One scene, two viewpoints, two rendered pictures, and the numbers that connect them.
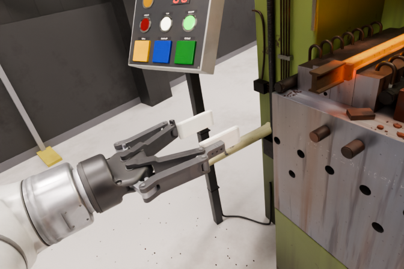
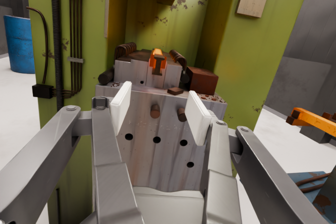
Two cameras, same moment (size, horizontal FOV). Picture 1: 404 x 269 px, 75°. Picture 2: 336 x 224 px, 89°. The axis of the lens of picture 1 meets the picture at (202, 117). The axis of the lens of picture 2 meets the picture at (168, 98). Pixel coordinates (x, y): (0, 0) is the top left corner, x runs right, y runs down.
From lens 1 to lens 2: 37 cm
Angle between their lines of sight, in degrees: 64
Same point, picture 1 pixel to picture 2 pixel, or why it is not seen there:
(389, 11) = (128, 40)
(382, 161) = not seen: hidden behind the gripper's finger
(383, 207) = (194, 149)
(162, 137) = (113, 136)
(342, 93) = (156, 79)
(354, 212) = (175, 163)
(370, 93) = (176, 77)
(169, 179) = (291, 196)
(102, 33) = not seen: outside the picture
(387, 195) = not seen: hidden behind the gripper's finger
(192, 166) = (263, 148)
